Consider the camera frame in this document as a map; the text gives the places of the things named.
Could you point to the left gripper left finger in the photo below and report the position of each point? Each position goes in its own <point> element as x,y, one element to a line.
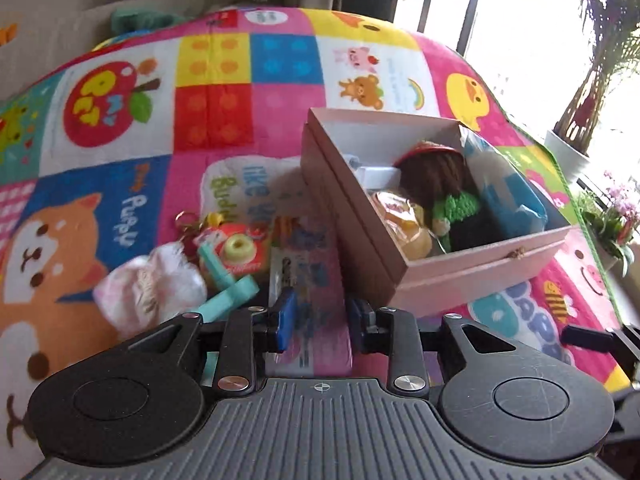
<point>235,349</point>

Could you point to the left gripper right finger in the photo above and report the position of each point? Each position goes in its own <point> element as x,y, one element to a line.
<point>403,339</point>

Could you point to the pink blue package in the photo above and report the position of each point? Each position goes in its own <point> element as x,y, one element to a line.
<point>304,256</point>

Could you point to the teal plastic toy piece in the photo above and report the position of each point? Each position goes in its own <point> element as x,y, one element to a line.
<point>231,293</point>

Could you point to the yellow packaged bread snack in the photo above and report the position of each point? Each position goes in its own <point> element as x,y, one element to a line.
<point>406,221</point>

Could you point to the pink white cloth bundle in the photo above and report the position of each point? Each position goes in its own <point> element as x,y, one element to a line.
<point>148,290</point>

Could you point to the pink cardboard box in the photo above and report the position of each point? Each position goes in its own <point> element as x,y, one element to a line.
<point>373,265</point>

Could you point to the brown-haired crochet doll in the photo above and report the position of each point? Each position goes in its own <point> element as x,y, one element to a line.
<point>437,178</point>

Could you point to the colourful cartoon play mat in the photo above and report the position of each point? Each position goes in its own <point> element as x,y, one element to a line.
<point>99,157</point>

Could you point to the pink flower pot plant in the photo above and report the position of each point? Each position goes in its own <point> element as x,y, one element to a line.
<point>609,205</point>

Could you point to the teal cloth on sofa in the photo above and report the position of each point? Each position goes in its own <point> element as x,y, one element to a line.
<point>126,21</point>

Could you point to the potted plant white pot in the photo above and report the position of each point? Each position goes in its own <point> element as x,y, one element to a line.
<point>614,26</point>

